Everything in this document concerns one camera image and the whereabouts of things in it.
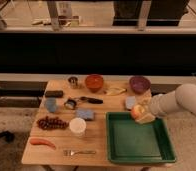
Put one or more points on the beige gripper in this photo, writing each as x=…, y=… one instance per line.
x=145, y=115

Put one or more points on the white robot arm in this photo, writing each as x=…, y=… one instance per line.
x=183, y=98

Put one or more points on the green plastic tray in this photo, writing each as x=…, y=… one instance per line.
x=129, y=142

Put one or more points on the purple bowl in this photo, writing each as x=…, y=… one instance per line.
x=139, y=84

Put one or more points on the yellow banana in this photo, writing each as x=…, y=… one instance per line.
x=113, y=91

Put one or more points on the blue sponge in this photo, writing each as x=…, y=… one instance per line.
x=85, y=114

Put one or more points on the orange bowl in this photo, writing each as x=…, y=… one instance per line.
x=94, y=82

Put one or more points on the white cup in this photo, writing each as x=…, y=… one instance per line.
x=77, y=126

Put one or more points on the wooden table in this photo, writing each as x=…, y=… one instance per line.
x=94, y=139

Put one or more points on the small round tin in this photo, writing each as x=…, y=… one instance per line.
x=70, y=104

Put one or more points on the silver fork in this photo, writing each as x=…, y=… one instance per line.
x=71, y=152

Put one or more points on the bunch of red grapes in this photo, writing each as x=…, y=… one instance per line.
x=52, y=123

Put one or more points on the black rectangular block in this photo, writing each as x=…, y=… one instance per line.
x=55, y=93

